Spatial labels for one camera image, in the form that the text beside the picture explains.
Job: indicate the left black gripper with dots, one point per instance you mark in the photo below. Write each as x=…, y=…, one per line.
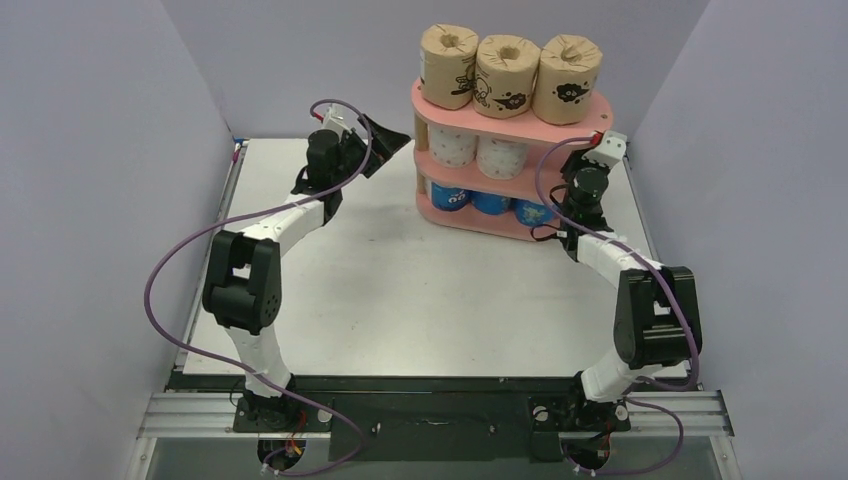
x=385, y=144

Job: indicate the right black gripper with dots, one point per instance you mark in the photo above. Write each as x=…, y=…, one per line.
x=573, y=168

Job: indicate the blue paper roll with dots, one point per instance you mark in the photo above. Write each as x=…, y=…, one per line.
x=447, y=198

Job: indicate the floral paper roll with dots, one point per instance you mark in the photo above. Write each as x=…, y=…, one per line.
x=501, y=159

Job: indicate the pink three-tier shelf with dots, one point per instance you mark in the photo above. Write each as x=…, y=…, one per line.
x=525, y=129

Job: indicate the brown roll with barcode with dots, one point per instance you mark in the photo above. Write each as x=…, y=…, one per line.
x=447, y=65

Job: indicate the brown roll black print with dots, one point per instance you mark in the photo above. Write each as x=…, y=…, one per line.
x=568, y=69

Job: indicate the brown roll cartoon print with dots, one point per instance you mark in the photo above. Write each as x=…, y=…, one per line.
x=505, y=72

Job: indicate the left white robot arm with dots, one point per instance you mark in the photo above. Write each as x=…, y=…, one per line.
x=243, y=284

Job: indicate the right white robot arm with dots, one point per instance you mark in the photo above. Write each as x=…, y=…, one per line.
x=656, y=322

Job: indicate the floral roll on shelf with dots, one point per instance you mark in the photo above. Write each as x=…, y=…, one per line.
x=452, y=148

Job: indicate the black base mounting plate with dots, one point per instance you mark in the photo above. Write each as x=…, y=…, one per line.
x=542, y=419

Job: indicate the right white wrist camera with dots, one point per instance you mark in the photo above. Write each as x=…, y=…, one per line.
x=609, y=151

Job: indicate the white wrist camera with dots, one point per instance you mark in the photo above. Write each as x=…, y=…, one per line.
x=333, y=120
x=609, y=151

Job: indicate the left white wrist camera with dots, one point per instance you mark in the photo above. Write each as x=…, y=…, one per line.
x=333, y=120

